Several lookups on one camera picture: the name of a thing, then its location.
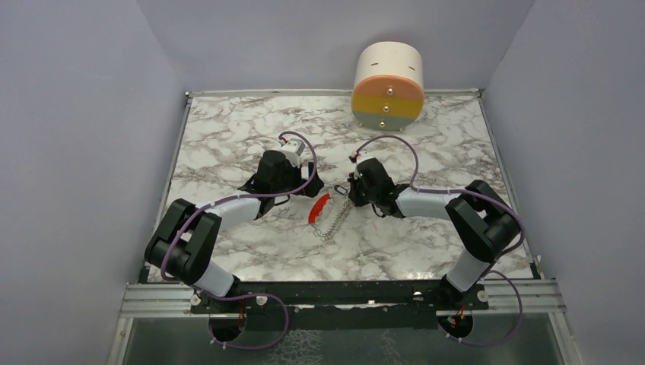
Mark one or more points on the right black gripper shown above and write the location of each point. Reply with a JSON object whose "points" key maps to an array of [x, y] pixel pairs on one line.
{"points": [[354, 182]]}

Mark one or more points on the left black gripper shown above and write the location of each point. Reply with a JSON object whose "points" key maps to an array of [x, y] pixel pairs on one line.
{"points": [[312, 188]]}

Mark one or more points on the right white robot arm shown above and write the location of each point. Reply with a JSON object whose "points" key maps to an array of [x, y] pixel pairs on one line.
{"points": [[484, 222]]}

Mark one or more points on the black mounting rail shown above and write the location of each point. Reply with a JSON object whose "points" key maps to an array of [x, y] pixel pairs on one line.
{"points": [[334, 305]]}

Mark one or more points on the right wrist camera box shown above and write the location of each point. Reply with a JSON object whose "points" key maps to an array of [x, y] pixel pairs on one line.
{"points": [[356, 157]]}

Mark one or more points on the round pastel drawer cabinet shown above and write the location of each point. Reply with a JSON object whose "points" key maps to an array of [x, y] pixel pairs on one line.
{"points": [[388, 92]]}

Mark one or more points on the red keychain with metal chain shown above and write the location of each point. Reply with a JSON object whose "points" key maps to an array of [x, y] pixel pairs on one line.
{"points": [[327, 215]]}

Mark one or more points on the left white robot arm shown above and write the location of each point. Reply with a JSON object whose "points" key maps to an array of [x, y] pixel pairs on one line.
{"points": [[183, 243]]}

